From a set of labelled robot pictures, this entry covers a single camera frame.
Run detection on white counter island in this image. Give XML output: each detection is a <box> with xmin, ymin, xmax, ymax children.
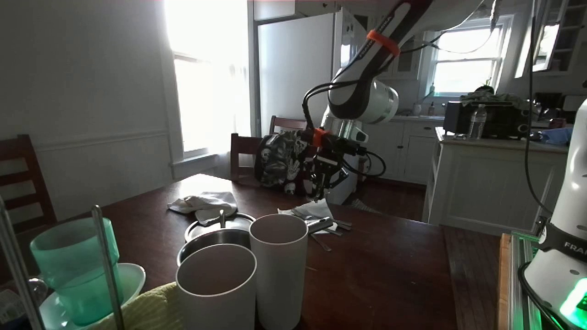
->
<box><xmin>423</xmin><ymin>127</ymin><xmax>572</xmax><ymax>239</ymax></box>

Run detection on white serviette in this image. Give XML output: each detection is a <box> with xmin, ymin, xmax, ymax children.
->
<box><xmin>277</xmin><ymin>197</ymin><xmax>339</xmax><ymax>239</ymax></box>

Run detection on green plastic cup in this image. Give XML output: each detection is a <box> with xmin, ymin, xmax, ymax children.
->
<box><xmin>27</xmin><ymin>217</ymin><xmax>124</xmax><ymax>327</ymax></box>

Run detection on dark wooden dining table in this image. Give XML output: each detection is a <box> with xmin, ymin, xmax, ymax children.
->
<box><xmin>89</xmin><ymin>173</ymin><xmax>502</xmax><ymax>330</ymax></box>

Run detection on yellow cloth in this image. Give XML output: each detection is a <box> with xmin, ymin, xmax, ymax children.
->
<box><xmin>89</xmin><ymin>281</ymin><xmax>185</xmax><ymax>330</ymax></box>

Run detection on metal cutlery piece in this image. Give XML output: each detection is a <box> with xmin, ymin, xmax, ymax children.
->
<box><xmin>306</xmin><ymin>234</ymin><xmax>333</xmax><ymax>254</ymax></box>
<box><xmin>310</xmin><ymin>219</ymin><xmax>354</xmax><ymax>239</ymax></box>

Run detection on grey metal rod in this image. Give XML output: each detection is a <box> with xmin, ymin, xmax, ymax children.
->
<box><xmin>89</xmin><ymin>204</ymin><xmax>128</xmax><ymax>330</ymax></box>
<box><xmin>0</xmin><ymin>195</ymin><xmax>36</xmax><ymax>330</ymax></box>

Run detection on grey metal dish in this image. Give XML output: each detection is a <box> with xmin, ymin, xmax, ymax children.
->
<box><xmin>183</xmin><ymin>210</ymin><xmax>256</xmax><ymax>245</ymax></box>

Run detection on kitchen window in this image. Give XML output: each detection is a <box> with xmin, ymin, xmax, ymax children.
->
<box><xmin>427</xmin><ymin>17</ymin><xmax>513</xmax><ymax>102</ymax></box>

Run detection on blue cloth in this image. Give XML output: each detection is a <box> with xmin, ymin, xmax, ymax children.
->
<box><xmin>537</xmin><ymin>125</ymin><xmax>576</xmax><ymax>149</ymax></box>

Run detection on white cylindrical cup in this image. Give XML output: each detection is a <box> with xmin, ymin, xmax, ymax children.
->
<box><xmin>174</xmin><ymin>243</ymin><xmax>258</xmax><ymax>330</ymax></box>
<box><xmin>247</xmin><ymin>213</ymin><xmax>310</xmax><ymax>330</ymax></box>

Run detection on bright white-framed window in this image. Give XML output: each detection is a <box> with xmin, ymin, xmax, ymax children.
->
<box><xmin>161</xmin><ymin>0</ymin><xmax>253</xmax><ymax>160</ymax></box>

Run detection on white refrigerator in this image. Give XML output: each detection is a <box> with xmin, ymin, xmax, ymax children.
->
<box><xmin>253</xmin><ymin>8</ymin><xmax>348</xmax><ymax>140</ymax></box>

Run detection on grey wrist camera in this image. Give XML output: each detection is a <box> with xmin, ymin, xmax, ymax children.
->
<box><xmin>337</xmin><ymin>136</ymin><xmax>372</xmax><ymax>158</ymax></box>

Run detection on green saucer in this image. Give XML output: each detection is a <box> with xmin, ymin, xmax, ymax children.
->
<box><xmin>34</xmin><ymin>261</ymin><xmax>148</xmax><ymax>330</ymax></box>

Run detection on metal pot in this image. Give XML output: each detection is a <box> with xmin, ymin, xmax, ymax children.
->
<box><xmin>176</xmin><ymin>226</ymin><xmax>253</xmax><ymax>267</ymax></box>

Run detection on black countertop appliance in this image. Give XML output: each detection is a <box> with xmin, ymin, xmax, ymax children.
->
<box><xmin>443</xmin><ymin>94</ymin><xmax>535</xmax><ymax>142</ymax></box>

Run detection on clear plastic bottle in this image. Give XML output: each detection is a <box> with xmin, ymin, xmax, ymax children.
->
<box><xmin>465</xmin><ymin>105</ymin><xmax>489</xmax><ymax>142</ymax></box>

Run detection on white kitchen cabinets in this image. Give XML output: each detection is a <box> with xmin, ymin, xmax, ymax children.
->
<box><xmin>359</xmin><ymin>114</ymin><xmax>447</xmax><ymax>188</ymax></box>

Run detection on dark wooden slat-back chair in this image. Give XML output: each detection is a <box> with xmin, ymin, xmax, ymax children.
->
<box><xmin>229</xmin><ymin>133</ymin><xmax>266</xmax><ymax>184</ymax></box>
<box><xmin>0</xmin><ymin>135</ymin><xmax>60</xmax><ymax>290</ymax></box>

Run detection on orange arm strap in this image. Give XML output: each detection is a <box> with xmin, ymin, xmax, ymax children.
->
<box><xmin>365</xmin><ymin>28</ymin><xmax>401</xmax><ymax>59</ymax></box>

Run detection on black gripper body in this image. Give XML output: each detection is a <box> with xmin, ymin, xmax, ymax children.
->
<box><xmin>302</xmin><ymin>135</ymin><xmax>350</xmax><ymax>180</ymax></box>

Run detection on long black robot cable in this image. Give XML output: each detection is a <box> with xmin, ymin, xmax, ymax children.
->
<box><xmin>520</xmin><ymin>0</ymin><xmax>555</xmax><ymax>224</ymax></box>

